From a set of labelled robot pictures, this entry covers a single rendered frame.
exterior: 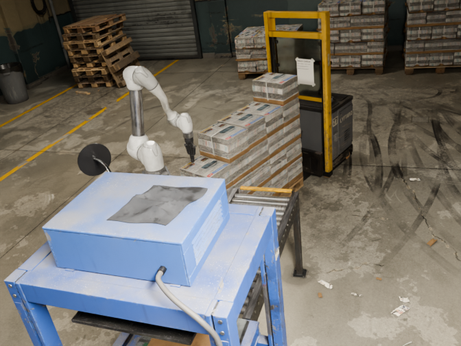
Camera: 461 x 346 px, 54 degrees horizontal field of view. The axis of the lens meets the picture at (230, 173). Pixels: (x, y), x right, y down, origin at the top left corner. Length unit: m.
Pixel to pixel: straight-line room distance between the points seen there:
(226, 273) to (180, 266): 0.19
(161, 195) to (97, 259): 0.34
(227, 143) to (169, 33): 7.82
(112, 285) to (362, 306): 2.40
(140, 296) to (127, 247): 0.18
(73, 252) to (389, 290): 2.71
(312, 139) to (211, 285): 3.92
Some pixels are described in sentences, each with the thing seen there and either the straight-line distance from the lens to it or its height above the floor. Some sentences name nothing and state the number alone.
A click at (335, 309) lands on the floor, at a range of 3.76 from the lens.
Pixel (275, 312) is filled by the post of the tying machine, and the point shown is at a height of 0.97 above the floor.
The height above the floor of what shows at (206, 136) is 1.05.
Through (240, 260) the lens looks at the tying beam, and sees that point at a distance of 1.78.
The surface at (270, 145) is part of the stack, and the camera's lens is 4.55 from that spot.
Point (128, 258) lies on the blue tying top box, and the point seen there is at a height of 1.65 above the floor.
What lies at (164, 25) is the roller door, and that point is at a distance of 11.63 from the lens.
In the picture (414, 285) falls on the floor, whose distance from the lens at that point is 4.03.
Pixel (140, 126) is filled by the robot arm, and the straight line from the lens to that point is 3.75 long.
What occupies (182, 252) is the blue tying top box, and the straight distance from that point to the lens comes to 1.62.
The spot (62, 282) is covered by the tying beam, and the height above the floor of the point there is 1.55.
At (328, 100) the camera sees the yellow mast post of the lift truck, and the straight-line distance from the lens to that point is 4.99.
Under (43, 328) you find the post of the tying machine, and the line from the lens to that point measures 2.19.
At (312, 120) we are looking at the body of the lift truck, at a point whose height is 0.63.
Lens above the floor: 2.67
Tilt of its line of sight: 28 degrees down
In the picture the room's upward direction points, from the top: 8 degrees counter-clockwise
